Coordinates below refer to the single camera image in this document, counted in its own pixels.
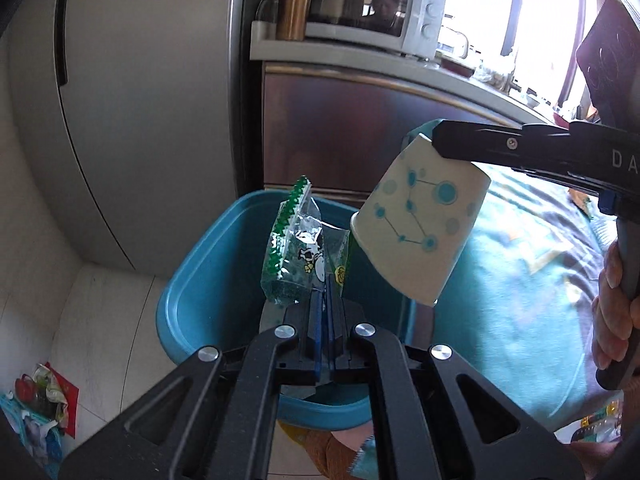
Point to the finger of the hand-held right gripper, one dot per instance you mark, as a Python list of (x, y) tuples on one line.
[(490, 145)]

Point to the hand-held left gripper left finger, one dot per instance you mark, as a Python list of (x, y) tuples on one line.
[(316, 340)]

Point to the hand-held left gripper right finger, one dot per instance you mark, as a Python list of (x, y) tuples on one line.
[(333, 342)]

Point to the clear plastic bag green print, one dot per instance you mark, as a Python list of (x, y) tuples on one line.
[(295, 260)]

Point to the white paper cup blue dots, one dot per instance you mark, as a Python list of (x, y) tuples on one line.
[(420, 230)]

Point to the blue plastic bin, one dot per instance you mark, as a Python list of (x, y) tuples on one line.
[(215, 280)]

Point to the person's right hand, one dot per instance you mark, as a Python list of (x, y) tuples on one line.
[(610, 330)]

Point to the clear plastic bags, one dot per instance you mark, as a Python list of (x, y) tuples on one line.
[(492, 72)]

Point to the dark red container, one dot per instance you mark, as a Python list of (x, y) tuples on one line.
[(456, 66)]

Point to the glass electric kettle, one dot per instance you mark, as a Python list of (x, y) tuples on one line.
[(455, 42)]

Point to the orange brown cloth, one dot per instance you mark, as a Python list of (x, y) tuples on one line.
[(325, 455)]

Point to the teal snack packet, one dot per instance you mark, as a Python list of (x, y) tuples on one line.
[(362, 460)]

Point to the teal and grey tablecloth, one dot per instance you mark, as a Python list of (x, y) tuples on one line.
[(525, 285)]

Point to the white microwave oven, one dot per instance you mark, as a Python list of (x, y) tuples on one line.
[(425, 12)]

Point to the kitchen counter cabinet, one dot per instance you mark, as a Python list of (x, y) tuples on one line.
[(325, 125)]

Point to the copper steel tumbler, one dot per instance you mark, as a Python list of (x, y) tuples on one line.
[(295, 10)]

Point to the red paper envelope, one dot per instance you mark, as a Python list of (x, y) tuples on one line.
[(67, 400)]

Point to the colourful snack packet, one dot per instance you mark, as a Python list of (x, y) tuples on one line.
[(595, 422)]

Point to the silver refrigerator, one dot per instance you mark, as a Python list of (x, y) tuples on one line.
[(150, 110)]

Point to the colourful plastic wrappers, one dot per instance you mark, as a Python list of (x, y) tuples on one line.
[(30, 410)]

